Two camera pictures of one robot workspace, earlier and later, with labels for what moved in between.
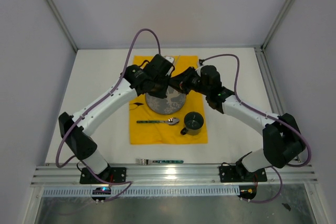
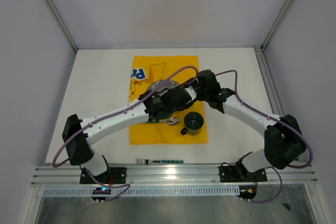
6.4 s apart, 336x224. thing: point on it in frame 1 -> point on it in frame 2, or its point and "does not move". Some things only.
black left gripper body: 160,88 -> 171,112
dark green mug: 193,122 does not move
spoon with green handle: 171,121 does not move
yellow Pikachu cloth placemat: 165,133 does not move
